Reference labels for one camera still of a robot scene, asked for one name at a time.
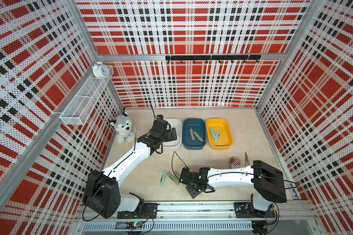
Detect olive knife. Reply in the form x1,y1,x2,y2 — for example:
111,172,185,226
189,128,195,141
194,131,204,142

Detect mint knife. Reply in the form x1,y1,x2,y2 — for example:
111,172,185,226
214,131,221,142
160,169,167,187
210,127,216,141

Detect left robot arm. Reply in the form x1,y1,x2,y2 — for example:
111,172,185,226
82,115,177,218

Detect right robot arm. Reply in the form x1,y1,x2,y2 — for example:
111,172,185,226
178,160,287,212

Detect white storage box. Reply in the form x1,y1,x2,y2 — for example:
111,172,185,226
163,118,182,151

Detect dark teal storage box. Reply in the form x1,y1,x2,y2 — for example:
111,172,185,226
182,118,207,150

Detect yellow storage box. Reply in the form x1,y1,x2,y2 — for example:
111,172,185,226
206,118,234,150

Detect olive knife left two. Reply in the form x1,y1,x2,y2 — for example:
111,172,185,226
174,171,180,178

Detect olive knife left one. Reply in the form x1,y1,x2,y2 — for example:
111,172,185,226
167,172,179,185

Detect husky plush toy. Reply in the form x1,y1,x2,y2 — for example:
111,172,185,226
109,111,135,144

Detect white kitchen scissors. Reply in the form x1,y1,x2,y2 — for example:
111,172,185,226
245,153,250,166

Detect green circuit board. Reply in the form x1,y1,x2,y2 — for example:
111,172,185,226
115,221,143,230

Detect white alarm clock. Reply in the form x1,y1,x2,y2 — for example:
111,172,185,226
92,61,110,78

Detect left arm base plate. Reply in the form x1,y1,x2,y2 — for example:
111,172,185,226
117,203,158,219

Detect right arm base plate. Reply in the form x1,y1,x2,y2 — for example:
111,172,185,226
234,202,276,219

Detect white wire mesh shelf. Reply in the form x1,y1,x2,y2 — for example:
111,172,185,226
60,65,113,125

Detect black wall hook rail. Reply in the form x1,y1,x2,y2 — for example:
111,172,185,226
165,55,261,62

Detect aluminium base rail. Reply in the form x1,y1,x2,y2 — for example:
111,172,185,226
75,201,315,221

